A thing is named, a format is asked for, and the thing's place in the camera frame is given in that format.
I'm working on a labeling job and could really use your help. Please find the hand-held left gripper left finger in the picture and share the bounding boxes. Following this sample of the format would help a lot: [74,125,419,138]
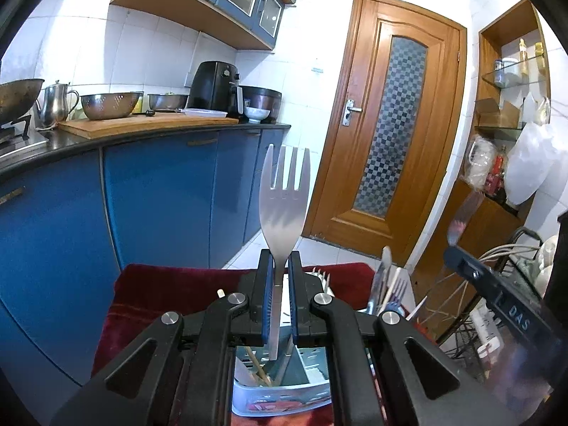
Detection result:
[49,248,276,426]

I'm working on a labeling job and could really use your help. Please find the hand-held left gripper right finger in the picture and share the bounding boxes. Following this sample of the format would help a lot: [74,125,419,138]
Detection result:
[289,251,515,426]

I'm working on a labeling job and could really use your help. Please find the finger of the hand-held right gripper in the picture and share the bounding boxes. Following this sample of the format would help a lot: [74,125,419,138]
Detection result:
[444,245,494,285]

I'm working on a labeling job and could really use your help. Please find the steel fork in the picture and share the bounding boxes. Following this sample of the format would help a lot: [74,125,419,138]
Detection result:
[258,144,311,362]
[382,275,409,316]
[313,267,331,296]

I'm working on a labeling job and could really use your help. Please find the white spoon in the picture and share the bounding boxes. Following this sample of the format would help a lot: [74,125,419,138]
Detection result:
[234,357,260,387]

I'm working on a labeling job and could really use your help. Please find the light blue utensil box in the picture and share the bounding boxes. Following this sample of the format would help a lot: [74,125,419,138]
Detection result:
[231,268,418,418]

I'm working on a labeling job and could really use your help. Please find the white power strip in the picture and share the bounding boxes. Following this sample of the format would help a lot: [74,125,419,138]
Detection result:
[470,304,502,356]

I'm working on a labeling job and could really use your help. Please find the wooden floor cabinet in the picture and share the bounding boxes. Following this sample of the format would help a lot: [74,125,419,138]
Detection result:
[426,180,524,333]

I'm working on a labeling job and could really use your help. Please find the red packets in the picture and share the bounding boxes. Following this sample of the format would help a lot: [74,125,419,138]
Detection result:
[486,155,507,193]

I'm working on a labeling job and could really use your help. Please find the red floral blanket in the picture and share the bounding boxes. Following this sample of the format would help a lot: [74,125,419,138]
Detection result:
[91,263,373,426]

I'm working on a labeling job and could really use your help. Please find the small white plastic bag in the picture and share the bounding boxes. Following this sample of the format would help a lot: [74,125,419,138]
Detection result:
[465,137,498,187]

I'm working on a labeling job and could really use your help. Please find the blue base cabinets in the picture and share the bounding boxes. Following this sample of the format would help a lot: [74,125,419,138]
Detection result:
[0,122,291,387]

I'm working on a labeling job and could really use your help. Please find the cardboard box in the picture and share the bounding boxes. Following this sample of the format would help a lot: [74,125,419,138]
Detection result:
[475,98,520,129]

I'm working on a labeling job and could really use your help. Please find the wooden door with glass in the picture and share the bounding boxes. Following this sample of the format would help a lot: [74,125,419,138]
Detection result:
[302,0,468,267]

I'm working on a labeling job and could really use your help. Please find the white bowl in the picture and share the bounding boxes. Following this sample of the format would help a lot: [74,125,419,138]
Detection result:
[244,106,271,124]

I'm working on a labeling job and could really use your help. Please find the glass jar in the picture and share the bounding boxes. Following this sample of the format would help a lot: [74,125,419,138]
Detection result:
[495,59,519,88]

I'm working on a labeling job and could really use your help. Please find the dark rice cooker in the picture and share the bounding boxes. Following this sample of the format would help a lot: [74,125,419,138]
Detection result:
[240,86,282,122]

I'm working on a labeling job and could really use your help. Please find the wooden shelf unit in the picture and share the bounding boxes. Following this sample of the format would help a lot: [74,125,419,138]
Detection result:
[477,0,551,136]

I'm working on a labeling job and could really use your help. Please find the wooden cutting board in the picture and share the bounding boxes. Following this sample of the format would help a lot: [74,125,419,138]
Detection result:
[58,112,239,139]

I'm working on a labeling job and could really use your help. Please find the black air fryer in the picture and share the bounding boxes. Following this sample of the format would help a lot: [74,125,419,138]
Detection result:
[189,61,244,118]

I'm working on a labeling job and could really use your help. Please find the steel mixing bowl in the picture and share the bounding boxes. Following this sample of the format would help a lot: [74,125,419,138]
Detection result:
[81,92,143,120]

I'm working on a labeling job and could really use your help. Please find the steel kettle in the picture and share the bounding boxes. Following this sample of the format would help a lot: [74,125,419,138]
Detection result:
[38,81,80,129]

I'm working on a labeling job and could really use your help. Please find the gas stove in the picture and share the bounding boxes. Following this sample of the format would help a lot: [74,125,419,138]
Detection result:
[0,115,49,156]

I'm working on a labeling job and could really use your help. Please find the large dark wok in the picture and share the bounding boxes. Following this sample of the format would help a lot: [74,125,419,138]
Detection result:
[0,78,45,118]

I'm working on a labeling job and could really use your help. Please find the grey cables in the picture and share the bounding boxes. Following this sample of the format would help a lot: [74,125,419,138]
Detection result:
[417,240,540,342]

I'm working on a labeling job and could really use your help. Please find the black wire rack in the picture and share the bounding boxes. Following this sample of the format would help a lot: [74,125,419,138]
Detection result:
[437,226,555,360]

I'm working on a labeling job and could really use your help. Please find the metal door handle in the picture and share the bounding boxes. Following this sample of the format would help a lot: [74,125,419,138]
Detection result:
[343,100,362,126]

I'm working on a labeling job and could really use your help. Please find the blue wall cabinet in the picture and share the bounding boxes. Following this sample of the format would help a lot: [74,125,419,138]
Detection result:
[110,0,307,51]

